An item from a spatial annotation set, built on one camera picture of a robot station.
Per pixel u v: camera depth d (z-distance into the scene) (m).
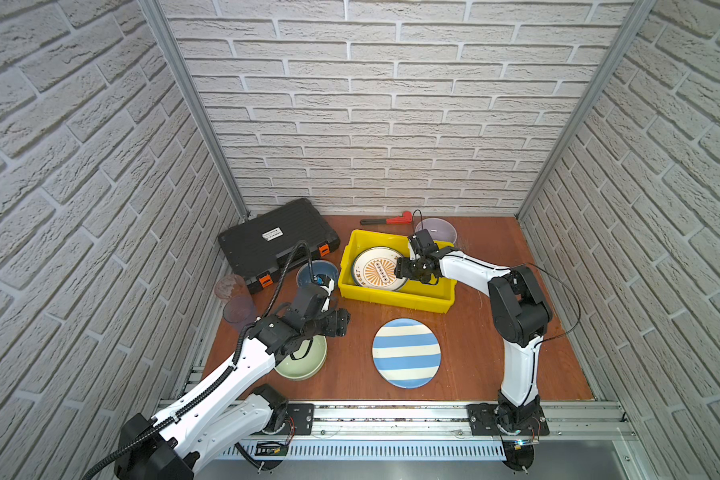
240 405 0.59
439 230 1.10
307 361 0.78
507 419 0.66
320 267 0.97
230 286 0.86
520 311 0.53
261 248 1.02
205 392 0.43
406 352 0.85
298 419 0.73
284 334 0.53
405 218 1.18
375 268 1.00
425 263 0.74
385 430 0.73
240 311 0.89
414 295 0.88
